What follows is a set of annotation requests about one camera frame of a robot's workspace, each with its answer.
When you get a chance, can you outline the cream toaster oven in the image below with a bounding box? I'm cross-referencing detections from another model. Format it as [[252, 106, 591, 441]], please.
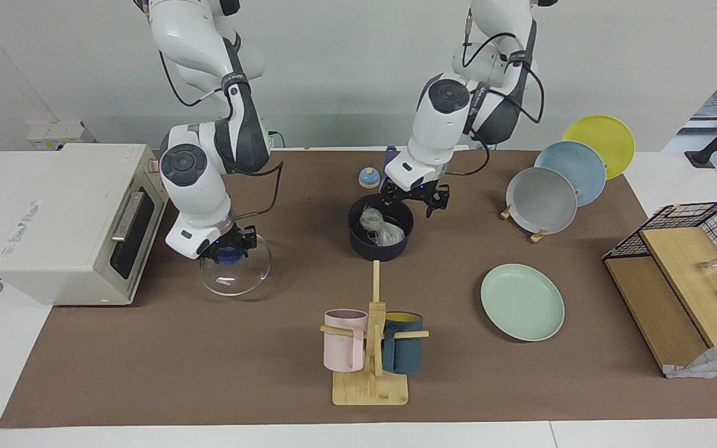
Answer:
[[0, 144, 170, 306]]

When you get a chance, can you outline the grey plate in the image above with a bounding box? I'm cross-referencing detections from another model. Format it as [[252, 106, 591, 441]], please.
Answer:
[[506, 167, 578, 235]]

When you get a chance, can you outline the wooden shelf board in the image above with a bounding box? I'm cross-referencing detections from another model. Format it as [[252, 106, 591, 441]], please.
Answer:
[[605, 227, 717, 374]]

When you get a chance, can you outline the glass lid with blue knob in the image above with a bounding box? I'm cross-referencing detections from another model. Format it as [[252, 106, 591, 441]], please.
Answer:
[[200, 233, 271, 297]]

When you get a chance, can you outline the dark teal mug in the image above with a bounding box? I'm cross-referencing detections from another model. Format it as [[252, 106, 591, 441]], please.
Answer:
[[382, 312, 424, 375]]

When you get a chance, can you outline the clear plastic wrap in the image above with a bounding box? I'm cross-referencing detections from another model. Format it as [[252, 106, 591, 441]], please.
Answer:
[[359, 206, 406, 246]]

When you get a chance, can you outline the white power strip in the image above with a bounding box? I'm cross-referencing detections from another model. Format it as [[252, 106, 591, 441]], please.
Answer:
[[27, 121, 95, 152]]

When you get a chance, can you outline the light green plate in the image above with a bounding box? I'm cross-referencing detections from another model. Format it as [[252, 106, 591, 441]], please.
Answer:
[[480, 264, 565, 342]]

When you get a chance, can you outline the dark saucepan with blue handle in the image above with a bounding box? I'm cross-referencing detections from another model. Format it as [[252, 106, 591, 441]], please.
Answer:
[[348, 146, 415, 261]]

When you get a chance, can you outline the brown table mat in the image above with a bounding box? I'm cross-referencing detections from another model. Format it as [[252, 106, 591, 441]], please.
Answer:
[[0, 149, 717, 429]]

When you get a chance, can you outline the light blue plate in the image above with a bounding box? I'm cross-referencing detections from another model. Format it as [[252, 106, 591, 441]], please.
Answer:
[[534, 141, 607, 207]]

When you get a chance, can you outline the yellow plate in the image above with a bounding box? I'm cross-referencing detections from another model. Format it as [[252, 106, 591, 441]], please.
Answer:
[[562, 115, 635, 180]]

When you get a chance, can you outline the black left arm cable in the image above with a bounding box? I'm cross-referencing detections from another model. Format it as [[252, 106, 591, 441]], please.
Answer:
[[461, 12, 547, 176]]

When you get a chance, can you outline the pink mug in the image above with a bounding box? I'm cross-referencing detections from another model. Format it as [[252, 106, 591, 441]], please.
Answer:
[[324, 309, 368, 373]]

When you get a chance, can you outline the wooden mug tree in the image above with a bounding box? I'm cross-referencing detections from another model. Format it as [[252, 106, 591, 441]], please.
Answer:
[[320, 260, 429, 406]]

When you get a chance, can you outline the wooden plate rack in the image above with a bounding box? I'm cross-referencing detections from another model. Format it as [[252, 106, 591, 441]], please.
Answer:
[[500, 202, 550, 244]]

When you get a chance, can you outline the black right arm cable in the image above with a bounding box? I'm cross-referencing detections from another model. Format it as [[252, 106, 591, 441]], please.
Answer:
[[158, 50, 284, 218]]

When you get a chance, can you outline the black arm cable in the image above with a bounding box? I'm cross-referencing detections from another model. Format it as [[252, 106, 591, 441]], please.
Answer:
[[461, 12, 547, 176], [158, 50, 284, 218]]

